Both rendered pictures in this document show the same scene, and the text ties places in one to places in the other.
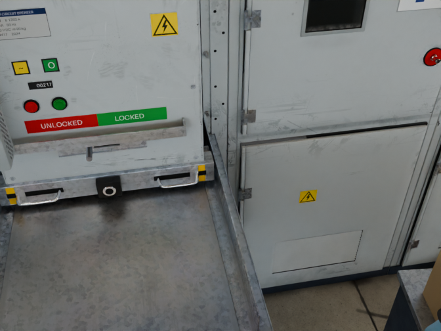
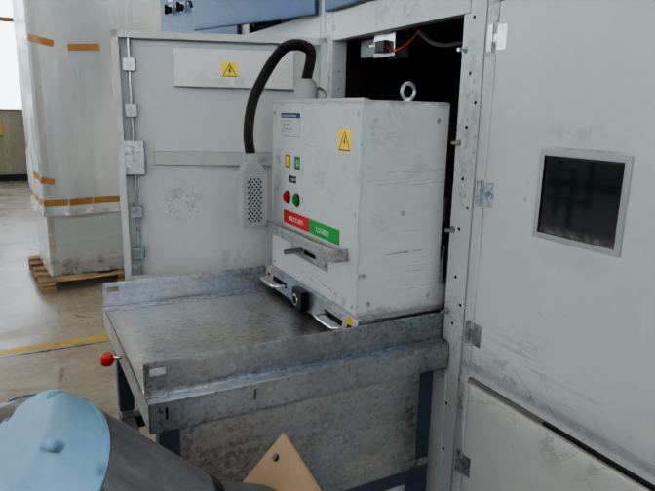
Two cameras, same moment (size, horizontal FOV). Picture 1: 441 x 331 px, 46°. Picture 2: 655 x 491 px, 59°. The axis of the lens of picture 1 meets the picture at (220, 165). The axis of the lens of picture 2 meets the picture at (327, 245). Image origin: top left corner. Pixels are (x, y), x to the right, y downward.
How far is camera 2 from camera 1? 132 cm
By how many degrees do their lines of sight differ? 69
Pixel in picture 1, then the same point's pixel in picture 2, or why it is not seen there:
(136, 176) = (316, 300)
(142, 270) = (217, 340)
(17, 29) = (289, 129)
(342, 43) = (587, 267)
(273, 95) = (500, 316)
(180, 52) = (350, 172)
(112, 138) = (299, 240)
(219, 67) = (460, 252)
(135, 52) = (329, 165)
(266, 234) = not seen: outside the picture
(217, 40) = (462, 215)
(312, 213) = not seen: outside the picture
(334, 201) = not seen: outside the picture
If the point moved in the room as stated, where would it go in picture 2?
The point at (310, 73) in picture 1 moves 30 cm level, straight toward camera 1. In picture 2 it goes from (544, 302) to (382, 304)
